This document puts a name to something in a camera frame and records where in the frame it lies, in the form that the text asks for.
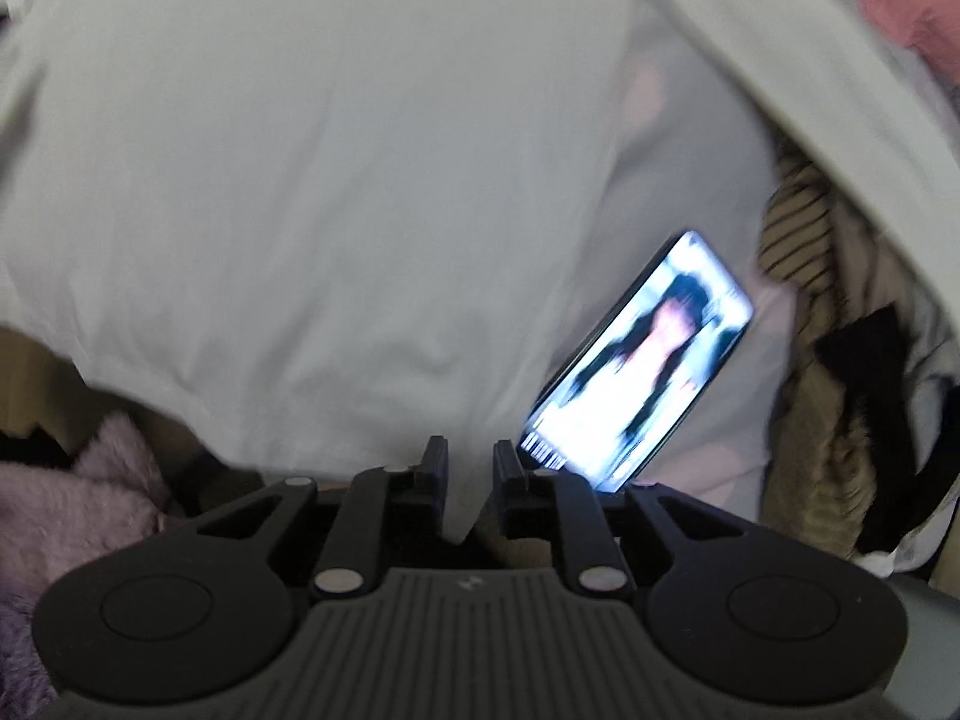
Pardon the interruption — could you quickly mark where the white t-shirt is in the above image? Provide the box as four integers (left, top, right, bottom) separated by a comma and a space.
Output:
2, 0, 958, 538

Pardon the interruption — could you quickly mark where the smartphone with lit screen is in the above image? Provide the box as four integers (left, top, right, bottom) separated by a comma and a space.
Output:
519, 229, 754, 493

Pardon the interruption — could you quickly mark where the brown striped garment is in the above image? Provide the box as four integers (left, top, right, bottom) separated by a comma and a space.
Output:
758, 135, 918, 559

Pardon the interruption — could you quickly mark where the pink fluffy rug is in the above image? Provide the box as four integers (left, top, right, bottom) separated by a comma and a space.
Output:
2, 413, 167, 718

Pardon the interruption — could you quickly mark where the grey and black garment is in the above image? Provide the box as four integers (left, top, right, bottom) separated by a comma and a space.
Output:
814, 284, 958, 577

